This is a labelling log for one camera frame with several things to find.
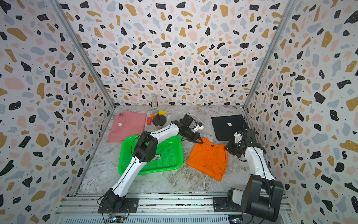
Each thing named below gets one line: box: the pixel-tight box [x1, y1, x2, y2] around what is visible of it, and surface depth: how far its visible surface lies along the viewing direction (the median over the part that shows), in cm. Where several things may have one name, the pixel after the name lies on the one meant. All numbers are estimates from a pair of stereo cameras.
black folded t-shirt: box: [211, 114, 248, 141], surface depth 112 cm
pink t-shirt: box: [107, 111, 147, 143], surface depth 109 cm
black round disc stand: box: [152, 114, 167, 126], surface depth 112 cm
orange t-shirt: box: [186, 137, 228, 182], surface depth 90 cm
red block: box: [146, 116, 152, 126], surface depth 114 cm
